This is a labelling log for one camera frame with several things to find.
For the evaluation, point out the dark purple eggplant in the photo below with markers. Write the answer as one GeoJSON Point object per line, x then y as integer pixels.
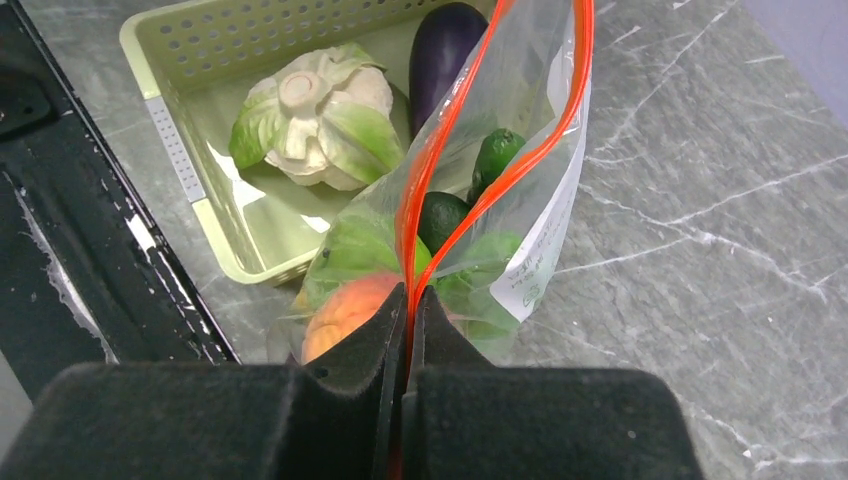
{"type": "Point", "coordinates": [444, 39]}

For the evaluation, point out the clear zip bag orange zipper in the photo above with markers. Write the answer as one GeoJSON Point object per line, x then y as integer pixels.
{"type": "Point", "coordinates": [479, 208]}

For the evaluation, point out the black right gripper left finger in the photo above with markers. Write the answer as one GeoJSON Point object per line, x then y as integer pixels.
{"type": "Point", "coordinates": [355, 363]}

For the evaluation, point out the dark green avocado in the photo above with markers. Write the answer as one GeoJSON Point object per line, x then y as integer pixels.
{"type": "Point", "coordinates": [441, 213]}

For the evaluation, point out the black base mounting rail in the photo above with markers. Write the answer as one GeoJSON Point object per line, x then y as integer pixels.
{"type": "Point", "coordinates": [86, 274]}

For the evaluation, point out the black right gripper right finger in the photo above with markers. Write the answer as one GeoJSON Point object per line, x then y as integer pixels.
{"type": "Point", "coordinates": [434, 341]}

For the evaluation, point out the white cauliflower with leaves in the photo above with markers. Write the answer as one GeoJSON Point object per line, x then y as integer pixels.
{"type": "Point", "coordinates": [323, 118]}

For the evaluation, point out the orange red peach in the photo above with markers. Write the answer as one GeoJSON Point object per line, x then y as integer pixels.
{"type": "Point", "coordinates": [347, 309]}

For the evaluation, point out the green cucumber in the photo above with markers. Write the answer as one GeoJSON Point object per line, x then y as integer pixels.
{"type": "Point", "coordinates": [496, 152]}

